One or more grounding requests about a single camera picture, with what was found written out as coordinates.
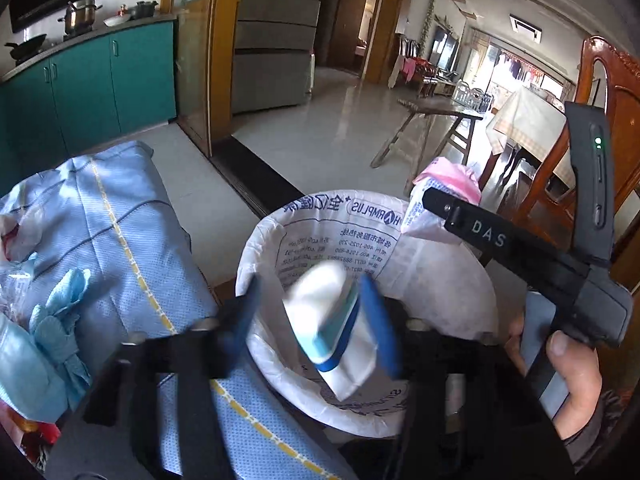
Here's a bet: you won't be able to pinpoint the pink white wrapper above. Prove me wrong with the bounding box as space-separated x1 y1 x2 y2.
400 157 482 244

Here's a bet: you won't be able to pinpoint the white blue-striped paper package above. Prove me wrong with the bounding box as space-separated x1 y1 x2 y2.
283 260 378 401

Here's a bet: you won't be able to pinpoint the light blue face mask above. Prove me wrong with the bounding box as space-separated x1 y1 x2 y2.
0 314 67 424

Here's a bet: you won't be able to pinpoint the white bag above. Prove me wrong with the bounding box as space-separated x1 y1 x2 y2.
1 206 42 264

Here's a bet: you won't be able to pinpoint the trash bin with white bag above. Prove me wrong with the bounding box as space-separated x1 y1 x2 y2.
236 190 498 438

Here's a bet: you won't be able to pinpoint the teal lower kitchen cabinets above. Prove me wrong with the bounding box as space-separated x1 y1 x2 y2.
1 15 177 192

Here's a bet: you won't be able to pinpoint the person's right hand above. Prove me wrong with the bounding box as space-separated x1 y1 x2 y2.
504 313 604 442

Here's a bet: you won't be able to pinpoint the red wooden chair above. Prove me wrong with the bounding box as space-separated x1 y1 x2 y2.
498 36 639 292

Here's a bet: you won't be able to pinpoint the wooden bench stool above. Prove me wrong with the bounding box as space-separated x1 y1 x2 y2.
370 96 483 196

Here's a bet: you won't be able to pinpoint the dining table with cloth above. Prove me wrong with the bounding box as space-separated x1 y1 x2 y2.
480 88 565 188

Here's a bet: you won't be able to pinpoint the light blue checked tablecloth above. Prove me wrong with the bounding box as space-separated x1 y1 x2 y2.
1 141 352 479

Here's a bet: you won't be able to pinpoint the red snack wrapper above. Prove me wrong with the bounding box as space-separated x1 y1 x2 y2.
0 402 61 469

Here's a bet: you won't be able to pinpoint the grey multi-door refrigerator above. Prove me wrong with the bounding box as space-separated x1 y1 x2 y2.
231 0 320 114

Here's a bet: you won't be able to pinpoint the white bowl on counter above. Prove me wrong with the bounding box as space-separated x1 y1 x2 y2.
103 14 131 27

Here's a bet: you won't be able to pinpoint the dark casserole pot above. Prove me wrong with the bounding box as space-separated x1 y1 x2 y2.
129 0 158 21

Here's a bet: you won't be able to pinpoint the wooden glass sliding door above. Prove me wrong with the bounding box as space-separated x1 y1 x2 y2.
160 0 240 157

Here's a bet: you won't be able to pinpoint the stainless steel stock pot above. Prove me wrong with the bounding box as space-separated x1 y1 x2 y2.
58 0 101 36

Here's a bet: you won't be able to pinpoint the black wok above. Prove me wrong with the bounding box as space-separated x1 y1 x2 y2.
4 34 47 63

